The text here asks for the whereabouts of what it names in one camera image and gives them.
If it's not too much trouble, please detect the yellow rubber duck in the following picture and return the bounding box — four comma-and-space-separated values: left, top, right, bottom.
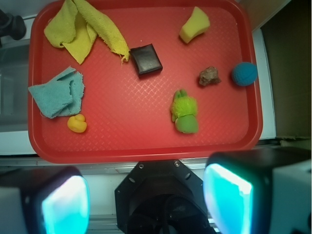
67, 114, 87, 133

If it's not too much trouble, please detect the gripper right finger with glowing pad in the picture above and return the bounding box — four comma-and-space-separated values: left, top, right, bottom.
203, 148, 312, 234

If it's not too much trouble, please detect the light blue cloth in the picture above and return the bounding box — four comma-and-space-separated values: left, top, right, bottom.
28, 67, 85, 119

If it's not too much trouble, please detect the brown cardboard panel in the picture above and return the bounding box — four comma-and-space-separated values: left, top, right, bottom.
261, 0, 312, 142

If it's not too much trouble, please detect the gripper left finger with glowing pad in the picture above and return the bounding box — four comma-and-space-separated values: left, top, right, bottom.
0, 166, 90, 234

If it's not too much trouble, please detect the yellow-green sponge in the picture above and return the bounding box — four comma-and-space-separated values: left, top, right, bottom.
179, 6, 210, 44

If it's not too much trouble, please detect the green plush turtle toy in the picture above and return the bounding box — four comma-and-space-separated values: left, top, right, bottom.
170, 89, 199, 134

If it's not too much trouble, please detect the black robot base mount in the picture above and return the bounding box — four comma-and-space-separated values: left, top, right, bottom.
115, 159, 218, 234

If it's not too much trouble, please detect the yellow cloth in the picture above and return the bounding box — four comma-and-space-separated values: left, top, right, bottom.
44, 0, 130, 64

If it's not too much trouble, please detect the red plastic tray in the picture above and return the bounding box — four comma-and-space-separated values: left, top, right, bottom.
28, 0, 262, 164

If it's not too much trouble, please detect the black square block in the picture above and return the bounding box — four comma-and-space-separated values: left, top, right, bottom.
130, 44, 163, 78

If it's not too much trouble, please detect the blue knitted ball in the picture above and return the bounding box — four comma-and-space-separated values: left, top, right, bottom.
232, 62, 258, 86

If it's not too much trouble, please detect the brown rock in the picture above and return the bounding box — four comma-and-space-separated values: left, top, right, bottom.
198, 66, 221, 86

